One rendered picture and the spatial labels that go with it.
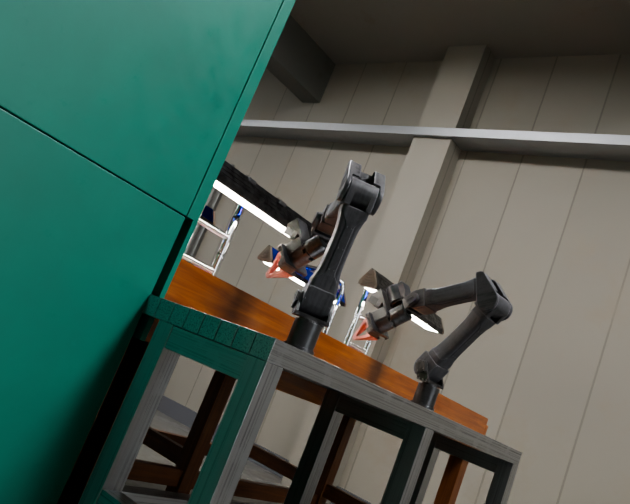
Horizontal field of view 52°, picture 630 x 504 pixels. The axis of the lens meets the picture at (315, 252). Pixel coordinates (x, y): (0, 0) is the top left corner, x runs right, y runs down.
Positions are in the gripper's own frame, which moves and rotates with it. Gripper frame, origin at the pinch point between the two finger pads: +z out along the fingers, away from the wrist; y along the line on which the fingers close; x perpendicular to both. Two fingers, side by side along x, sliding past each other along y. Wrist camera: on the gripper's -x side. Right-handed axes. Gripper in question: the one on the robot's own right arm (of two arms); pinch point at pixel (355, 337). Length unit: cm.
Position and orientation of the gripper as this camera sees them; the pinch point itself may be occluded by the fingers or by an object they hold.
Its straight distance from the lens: 210.9
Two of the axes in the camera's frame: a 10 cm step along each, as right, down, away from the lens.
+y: -5.6, -3.8, -7.4
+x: 2.0, 8.0, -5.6
